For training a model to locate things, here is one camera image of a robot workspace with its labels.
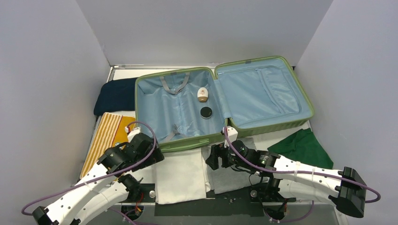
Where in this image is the grey shirt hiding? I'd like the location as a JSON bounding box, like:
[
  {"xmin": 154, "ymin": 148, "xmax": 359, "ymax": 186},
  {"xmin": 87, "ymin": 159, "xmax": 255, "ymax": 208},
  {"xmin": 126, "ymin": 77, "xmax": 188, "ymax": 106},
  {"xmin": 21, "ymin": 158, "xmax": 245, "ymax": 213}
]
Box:
[{"xmin": 201, "ymin": 146, "xmax": 261, "ymax": 194}]

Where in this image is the black round cosmetic jar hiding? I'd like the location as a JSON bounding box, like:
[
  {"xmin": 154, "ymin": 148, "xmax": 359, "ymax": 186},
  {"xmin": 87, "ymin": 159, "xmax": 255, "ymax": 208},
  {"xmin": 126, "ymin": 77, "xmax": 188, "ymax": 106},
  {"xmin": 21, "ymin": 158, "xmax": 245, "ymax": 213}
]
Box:
[{"xmin": 200, "ymin": 106, "xmax": 213, "ymax": 119}]

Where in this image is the white shirt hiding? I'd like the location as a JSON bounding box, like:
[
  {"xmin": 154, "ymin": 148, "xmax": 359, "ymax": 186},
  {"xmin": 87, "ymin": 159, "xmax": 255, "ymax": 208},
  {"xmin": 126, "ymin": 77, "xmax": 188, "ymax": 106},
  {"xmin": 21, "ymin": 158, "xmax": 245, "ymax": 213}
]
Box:
[{"xmin": 133, "ymin": 148, "xmax": 210, "ymax": 204}]

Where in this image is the white oval lotion bottle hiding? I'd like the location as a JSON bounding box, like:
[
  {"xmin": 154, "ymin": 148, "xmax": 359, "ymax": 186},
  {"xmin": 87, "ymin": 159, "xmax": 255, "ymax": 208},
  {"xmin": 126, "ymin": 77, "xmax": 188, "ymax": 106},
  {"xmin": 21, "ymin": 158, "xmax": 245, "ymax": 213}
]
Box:
[{"xmin": 197, "ymin": 87, "xmax": 209, "ymax": 103}]

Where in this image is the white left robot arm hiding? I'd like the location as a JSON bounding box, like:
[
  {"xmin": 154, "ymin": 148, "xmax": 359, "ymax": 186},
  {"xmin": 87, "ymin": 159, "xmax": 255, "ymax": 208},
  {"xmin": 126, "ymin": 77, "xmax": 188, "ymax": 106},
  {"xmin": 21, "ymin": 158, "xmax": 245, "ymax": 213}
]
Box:
[{"xmin": 32, "ymin": 133, "xmax": 164, "ymax": 225}]

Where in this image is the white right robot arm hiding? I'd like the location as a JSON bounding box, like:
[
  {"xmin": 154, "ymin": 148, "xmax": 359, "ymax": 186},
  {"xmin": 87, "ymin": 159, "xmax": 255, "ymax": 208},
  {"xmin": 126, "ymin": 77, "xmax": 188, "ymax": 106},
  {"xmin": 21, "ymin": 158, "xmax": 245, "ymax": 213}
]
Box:
[{"xmin": 205, "ymin": 140, "xmax": 366, "ymax": 218}]

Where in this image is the yellow striped towel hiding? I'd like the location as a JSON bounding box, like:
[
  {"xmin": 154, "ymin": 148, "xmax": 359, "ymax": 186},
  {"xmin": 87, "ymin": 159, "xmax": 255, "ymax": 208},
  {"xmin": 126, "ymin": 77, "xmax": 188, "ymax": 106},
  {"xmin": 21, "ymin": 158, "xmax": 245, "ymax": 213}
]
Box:
[{"xmin": 80, "ymin": 112, "xmax": 136, "ymax": 178}]

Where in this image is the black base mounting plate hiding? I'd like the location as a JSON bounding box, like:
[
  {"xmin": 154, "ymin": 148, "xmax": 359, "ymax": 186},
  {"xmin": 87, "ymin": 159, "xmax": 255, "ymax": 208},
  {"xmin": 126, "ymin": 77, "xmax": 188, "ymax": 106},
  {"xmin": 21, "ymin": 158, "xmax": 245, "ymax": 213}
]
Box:
[{"xmin": 121, "ymin": 183, "xmax": 296, "ymax": 219}]

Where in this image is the dark green cloth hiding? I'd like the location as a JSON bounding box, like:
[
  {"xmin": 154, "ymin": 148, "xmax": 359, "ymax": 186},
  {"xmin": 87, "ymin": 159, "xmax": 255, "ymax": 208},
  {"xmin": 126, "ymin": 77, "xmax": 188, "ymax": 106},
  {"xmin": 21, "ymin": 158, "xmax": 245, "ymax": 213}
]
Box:
[{"xmin": 268, "ymin": 128, "xmax": 334, "ymax": 169}]

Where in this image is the navy blue folded cloth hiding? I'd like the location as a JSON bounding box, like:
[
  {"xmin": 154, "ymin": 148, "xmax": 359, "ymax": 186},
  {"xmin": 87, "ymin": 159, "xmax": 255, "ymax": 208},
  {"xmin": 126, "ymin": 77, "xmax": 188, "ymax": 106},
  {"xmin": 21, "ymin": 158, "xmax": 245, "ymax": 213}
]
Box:
[{"xmin": 93, "ymin": 77, "xmax": 137, "ymax": 116}]

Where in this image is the green suitcase with blue lining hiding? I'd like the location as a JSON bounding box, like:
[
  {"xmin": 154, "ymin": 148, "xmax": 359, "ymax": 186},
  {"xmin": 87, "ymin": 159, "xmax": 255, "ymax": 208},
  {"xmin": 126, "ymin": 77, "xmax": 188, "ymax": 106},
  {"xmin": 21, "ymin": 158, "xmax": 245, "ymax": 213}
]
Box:
[{"xmin": 135, "ymin": 56, "xmax": 314, "ymax": 152}]

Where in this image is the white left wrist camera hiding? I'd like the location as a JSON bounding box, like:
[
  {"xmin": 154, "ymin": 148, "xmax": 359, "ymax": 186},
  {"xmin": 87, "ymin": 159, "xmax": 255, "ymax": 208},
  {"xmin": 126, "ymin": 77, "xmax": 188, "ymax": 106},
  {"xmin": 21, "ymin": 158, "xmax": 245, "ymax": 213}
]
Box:
[{"xmin": 125, "ymin": 127, "xmax": 141, "ymax": 143}]

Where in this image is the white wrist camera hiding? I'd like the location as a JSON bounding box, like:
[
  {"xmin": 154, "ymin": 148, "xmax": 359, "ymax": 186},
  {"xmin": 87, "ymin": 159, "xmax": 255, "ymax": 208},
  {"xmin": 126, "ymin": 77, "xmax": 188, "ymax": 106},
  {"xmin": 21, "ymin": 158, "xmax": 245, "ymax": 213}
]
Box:
[
  {"xmin": 125, "ymin": 127, "xmax": 141, "ymax": 143},
  {"xmin": 222, "ymin": 126, "xmax": 238, "ymax": 148}
]

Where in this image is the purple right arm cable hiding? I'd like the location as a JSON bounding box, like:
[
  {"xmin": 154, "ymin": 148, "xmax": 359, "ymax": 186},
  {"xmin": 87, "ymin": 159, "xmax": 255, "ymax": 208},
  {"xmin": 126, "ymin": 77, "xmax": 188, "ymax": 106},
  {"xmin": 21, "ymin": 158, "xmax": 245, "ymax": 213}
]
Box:
[{"xmin": 222, "ymin": 127, "xmax": 382, "ymax": 204}]

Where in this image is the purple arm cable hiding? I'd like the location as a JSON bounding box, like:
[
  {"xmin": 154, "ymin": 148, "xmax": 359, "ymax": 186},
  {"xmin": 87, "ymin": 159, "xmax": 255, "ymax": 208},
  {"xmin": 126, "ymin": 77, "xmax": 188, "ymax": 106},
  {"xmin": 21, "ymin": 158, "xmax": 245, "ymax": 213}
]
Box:
[
  {"xmin": 21, "ymin": 121, "xmax": 157, "ymax": 217},
  {"xmin": 222, "ymin": 127, "xmax": 382, "ymax": 204}
]

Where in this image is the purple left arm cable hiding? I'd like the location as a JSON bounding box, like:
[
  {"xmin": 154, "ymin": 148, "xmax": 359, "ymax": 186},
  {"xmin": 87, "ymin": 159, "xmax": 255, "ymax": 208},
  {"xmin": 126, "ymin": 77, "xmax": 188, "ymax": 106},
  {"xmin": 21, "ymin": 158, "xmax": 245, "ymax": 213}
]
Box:
[{"xmin": 21, "ymin": 121, "xmax": 157, "ymax": 217}]

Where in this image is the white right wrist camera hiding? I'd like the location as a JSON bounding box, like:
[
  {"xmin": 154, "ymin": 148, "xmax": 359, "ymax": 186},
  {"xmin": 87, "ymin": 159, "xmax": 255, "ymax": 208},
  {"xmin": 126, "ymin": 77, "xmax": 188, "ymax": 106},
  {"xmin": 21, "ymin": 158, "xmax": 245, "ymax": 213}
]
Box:
[{"xmin": 222, "ymin": 126, "xmax": 238, "ymax": 148}]

